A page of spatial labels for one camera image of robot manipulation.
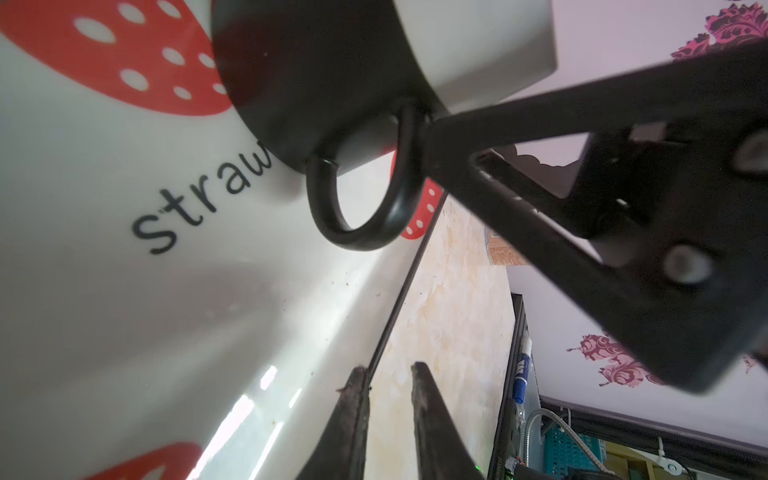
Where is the small white mug back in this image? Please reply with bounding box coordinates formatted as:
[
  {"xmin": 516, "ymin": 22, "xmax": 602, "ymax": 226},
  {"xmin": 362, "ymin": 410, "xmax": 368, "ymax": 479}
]
[{"xmin": 211, "ymin": 1, "xmax": 557, "ymax": 251}]

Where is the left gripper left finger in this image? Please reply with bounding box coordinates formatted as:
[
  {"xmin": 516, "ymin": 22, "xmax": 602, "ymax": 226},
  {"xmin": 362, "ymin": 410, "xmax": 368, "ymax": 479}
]
[{"xmin": 297, "ymin": 366, "xmax": 370, "ymax": 480}]

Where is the blue white marker pen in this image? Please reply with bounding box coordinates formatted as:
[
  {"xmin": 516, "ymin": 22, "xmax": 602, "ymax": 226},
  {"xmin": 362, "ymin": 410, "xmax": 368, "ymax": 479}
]
[{"xmin": 512, "ymin": 333, "xmax": 532, "ymax": 405}]

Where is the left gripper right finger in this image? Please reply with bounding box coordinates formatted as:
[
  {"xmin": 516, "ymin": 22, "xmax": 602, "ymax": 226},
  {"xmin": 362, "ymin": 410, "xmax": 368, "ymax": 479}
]
[{"xmin": 411, "ymin": 362, "xmax": 483, "ymax": 480}]

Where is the white strawberry tray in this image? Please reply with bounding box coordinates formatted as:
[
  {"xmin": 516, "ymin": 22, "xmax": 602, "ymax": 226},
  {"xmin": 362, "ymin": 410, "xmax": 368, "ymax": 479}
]
[{"xmin": 1, "ymin": 1, "xmax": 423, "ymax": 479}]

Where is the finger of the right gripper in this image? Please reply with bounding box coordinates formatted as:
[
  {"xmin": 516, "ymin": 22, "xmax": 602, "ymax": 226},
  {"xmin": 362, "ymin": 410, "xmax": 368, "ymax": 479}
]
[{"xmin": 424, "ymin": 41, "xmax": 767, "ymax": 393}]

